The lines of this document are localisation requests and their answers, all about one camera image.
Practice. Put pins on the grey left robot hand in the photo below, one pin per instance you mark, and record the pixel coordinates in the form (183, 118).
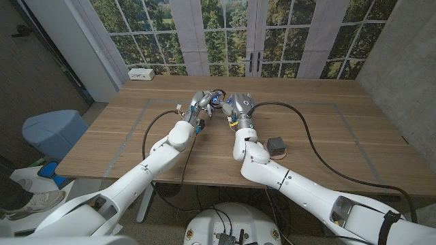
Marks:
(197, 105)

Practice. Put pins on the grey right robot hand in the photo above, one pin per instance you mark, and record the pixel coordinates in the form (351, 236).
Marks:
(242, 109)

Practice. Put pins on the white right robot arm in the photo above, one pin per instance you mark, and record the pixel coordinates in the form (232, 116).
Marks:
(306, 190)

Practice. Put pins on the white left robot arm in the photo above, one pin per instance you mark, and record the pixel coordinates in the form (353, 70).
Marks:
(143, 173)

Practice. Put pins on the dark grey cube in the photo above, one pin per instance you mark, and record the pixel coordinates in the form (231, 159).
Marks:
(276, 145)

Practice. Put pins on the pink round coaster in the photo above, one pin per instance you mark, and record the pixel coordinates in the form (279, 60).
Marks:
(277, 157)

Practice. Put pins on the white rectangular box device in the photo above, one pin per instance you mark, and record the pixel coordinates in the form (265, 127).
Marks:
(141, 74)

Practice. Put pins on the printed window forest backdrop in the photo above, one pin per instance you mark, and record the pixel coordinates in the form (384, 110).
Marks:
(218, 34)

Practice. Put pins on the black round floor fan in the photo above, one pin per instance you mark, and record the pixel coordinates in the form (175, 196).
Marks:
(168, 190)

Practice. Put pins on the white robot torso base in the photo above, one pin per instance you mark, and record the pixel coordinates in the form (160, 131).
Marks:
(235, 217)

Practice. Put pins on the white table leg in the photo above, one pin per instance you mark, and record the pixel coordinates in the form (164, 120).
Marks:
(144, 207)

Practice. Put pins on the blue-grey upholstered stool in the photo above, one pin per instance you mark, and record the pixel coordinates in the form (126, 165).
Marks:
(54, 131)

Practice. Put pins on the grey sneaker with white sole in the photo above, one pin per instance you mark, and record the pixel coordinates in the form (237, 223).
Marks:
(37, 202)

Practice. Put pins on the person's dark trouser leg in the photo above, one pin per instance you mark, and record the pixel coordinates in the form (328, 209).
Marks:
(12, 195)

